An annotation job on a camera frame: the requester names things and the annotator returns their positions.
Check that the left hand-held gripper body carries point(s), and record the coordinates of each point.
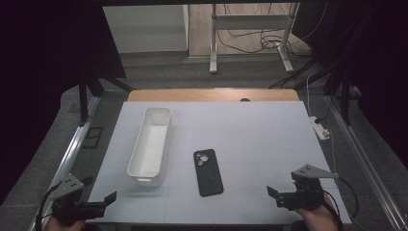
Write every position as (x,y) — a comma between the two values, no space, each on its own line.
(69,187)

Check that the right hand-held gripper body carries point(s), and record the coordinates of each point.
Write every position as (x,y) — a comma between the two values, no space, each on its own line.
(304,197)

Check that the black phone case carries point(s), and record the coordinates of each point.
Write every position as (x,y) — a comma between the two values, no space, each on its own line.
(208,176)

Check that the person's right hand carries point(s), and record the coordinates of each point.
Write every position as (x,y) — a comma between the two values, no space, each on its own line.
(320,219)

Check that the person's left hand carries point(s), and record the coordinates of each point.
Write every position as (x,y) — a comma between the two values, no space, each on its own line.
(64,227)

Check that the white board on table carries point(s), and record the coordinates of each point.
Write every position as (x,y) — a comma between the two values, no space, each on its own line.
(256,138)

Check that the white plastic storage bin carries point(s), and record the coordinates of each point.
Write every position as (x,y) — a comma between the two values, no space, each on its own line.
(149,150)

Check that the white power strip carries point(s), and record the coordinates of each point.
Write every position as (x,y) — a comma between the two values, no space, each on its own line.
(319,128)

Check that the black metal stand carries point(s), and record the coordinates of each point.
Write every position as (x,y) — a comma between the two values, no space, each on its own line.
(84,102)
(344,96)

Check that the black table grommet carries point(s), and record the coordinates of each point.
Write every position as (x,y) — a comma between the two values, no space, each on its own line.
(245,99)

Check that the black curtain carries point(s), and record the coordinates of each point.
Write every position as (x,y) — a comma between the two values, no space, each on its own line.
(378,64)
(48,80)

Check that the wooden table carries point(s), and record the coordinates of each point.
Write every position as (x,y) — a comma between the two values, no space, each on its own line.
(192,95)

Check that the white cabinet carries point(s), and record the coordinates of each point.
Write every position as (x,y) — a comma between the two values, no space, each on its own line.
(144,29)

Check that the aluminium rail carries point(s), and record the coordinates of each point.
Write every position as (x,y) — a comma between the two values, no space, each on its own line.
(72,150)
(362,157)

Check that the black frame on floor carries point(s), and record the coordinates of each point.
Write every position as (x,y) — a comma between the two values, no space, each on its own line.
(93,137)

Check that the white metal desk frame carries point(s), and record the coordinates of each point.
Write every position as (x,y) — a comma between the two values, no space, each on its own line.
(250,21)

